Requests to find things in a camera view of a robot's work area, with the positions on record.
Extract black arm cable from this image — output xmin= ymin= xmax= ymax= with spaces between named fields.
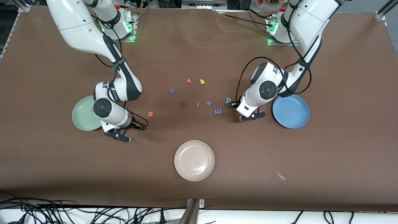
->
xmin=235 ymin=0 xmax=312 ymax=108
xmin=93 ymin=19 xmax=149 ymax=130

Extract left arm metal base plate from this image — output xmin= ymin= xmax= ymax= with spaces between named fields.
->
xmin=267 ymin=37 xmax=300 ymax=46

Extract grey equipment box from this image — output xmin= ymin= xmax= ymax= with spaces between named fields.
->
xmin=181 ymin=0 xmax=227 ymax=9

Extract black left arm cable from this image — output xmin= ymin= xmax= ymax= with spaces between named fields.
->
xmin=235 ymin=0 xmax=312 ymax=108

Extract aluminium frame post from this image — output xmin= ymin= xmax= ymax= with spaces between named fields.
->
xmin=17 ymin=0 xmax=31 ymax=13
xmin=375 ymin=0 xmax=398 ymax=21

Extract green plate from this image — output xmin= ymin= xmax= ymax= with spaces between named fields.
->
xmin=72 ymin=95 xmax=104 ymax=131

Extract blue plate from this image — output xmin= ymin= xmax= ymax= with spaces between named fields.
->
xmin=272 ymin=94 xmax=310 ymax=129

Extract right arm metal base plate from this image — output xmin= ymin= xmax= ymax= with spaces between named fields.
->
xmin=104 ymin=12 xmax=138 ymax=42

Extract black base power cable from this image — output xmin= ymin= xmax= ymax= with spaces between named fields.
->
xmin=215 ymin=9 xmax=274 ymax=27

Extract beige plate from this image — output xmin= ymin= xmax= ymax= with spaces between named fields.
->
xmin=174 ymin=140 xmax=215 ymax=182

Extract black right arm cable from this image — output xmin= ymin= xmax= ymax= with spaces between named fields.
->
xmin=93 ymin=19 xmax=149 ymax=130

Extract metal table edge bracket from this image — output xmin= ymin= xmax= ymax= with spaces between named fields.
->
xmin=179 ymin=198 xmax=205 ymax=224

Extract tangled black floor cables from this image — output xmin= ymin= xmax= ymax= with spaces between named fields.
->
xmin=0 ymin=192 xmax=187 ymax=224

